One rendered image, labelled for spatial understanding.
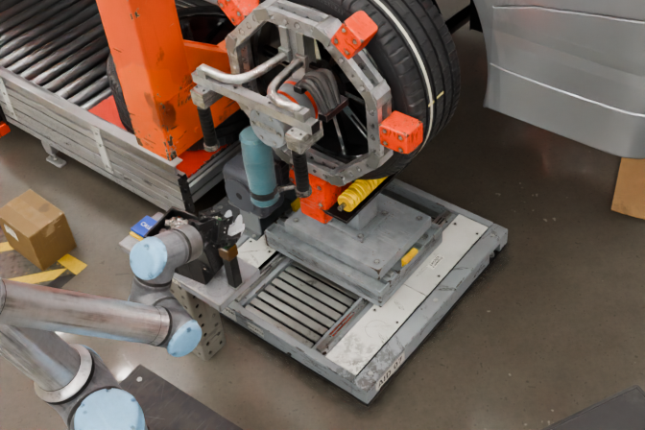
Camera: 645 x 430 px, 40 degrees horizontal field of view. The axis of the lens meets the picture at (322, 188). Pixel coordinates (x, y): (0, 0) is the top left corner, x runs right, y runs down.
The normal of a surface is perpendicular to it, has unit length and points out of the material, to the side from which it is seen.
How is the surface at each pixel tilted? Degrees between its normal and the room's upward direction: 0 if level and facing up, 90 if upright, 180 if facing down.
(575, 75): 90
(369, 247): 0
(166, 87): 90
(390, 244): 0
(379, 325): 0
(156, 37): 90
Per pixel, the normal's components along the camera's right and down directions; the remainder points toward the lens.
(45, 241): 0.75, 0.40
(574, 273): -0.08, -0.74
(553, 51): -0.63, 0.56
